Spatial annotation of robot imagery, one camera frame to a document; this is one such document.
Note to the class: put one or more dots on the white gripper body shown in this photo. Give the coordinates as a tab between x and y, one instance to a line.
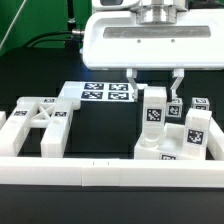
114	40

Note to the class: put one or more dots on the white chair seat part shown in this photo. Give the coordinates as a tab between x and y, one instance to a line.
170	148

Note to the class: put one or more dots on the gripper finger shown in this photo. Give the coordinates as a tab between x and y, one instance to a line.
178	75
133	83

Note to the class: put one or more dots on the white U-shaped fence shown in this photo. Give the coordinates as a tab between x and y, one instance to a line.
111	172

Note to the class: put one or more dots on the white tagged cube right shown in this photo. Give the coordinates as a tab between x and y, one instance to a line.
200	103

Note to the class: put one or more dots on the white tagged cube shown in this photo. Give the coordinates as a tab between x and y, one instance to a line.
174	108
200	103

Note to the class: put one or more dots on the white chair back frame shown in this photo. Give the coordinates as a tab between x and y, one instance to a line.
53	114

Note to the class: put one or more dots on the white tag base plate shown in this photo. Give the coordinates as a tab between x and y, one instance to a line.
98	91

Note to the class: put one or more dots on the white tagged cube left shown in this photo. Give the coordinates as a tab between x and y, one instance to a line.
174	108

